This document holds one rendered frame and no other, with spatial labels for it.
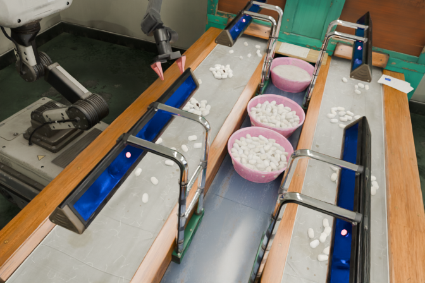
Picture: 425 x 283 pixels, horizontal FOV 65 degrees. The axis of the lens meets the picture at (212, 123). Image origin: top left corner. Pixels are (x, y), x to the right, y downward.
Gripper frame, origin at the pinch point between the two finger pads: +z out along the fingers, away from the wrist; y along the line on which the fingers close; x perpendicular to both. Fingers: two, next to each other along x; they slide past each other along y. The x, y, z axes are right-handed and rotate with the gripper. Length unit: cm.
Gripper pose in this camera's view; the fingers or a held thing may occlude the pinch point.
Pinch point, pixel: (172, 75)
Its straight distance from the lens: 146.1
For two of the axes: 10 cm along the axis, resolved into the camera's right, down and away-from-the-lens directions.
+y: -8.3, 2.9, -4.8
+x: 4.8, -0.5, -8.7
